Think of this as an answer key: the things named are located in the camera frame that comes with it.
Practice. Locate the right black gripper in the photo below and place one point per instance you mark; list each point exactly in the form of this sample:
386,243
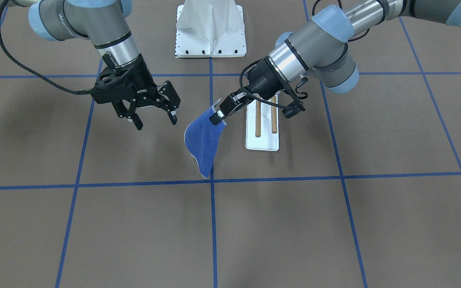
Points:
141,77

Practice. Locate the blue microfiber towel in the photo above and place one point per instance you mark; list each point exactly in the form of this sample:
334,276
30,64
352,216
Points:
201,138

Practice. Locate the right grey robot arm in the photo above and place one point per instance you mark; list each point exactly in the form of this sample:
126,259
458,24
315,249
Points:
103,22

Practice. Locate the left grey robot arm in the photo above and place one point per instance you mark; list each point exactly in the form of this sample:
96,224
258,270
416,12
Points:
321,47

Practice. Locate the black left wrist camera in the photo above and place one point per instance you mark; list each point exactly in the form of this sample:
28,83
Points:
296,106

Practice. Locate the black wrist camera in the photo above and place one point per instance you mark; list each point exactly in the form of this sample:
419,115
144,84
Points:
296,106
113,85

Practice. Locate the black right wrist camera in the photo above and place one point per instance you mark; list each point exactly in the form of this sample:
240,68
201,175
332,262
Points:
113,85

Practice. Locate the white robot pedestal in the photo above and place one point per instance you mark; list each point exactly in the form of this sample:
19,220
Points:
210,28

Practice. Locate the wooden rack post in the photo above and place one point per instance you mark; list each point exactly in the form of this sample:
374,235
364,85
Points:
274,124
258,120

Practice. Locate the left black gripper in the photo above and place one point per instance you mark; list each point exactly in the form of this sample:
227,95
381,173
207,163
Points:
259,80

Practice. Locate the white rack base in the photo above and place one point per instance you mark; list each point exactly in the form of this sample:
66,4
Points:
267,141

